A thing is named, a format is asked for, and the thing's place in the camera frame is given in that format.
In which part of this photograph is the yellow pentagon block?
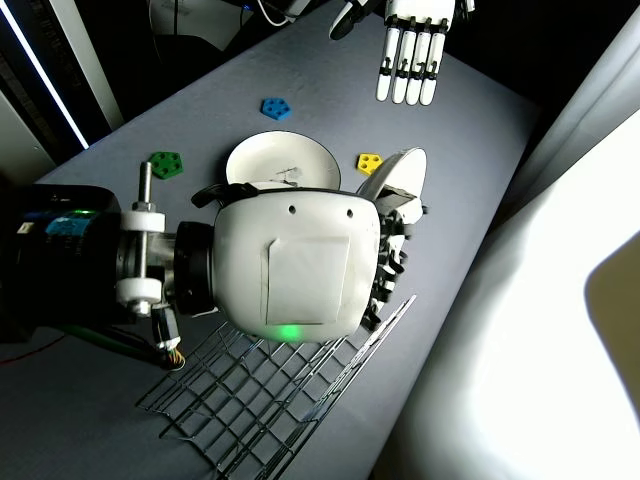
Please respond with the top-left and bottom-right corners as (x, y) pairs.
(356, 153), (385, 176)

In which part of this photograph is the grey table cloth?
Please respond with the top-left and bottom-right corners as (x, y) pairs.
(0, 14), (544, 480)

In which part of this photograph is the white adapter cable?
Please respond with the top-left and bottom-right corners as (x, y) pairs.
(257, 0), (297, 27)

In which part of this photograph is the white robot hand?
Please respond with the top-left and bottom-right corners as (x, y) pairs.
(191, 182), (430, 344)
(329, 0), (457, 107)

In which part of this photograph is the blue pentagon block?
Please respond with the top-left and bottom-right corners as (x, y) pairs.
(260, 97), (293, 122)

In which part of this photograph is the white light strip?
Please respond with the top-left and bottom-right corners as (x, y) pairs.
(0, 0), (91, 150)

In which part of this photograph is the white plate with leaf print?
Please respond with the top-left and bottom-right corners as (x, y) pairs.
(224, 130), (342, 192)
(355, 146), (429, 211)

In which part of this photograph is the wire dish rack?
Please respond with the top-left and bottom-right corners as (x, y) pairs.
(135, 294), (418, 480)

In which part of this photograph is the green pentagon block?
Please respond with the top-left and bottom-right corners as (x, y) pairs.
(146, 151), (185, 180)

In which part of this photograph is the thin red wire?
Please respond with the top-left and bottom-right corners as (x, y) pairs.
(0, 334), (66, 367)

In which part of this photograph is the white backdrop curtain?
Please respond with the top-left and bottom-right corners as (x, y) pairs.
(369, 0), (640, 480)

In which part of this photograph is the green cable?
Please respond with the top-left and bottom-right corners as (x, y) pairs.
(62, 323), (169, 362)

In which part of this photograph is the white post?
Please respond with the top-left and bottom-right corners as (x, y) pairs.
(47, 0), (125, 132)

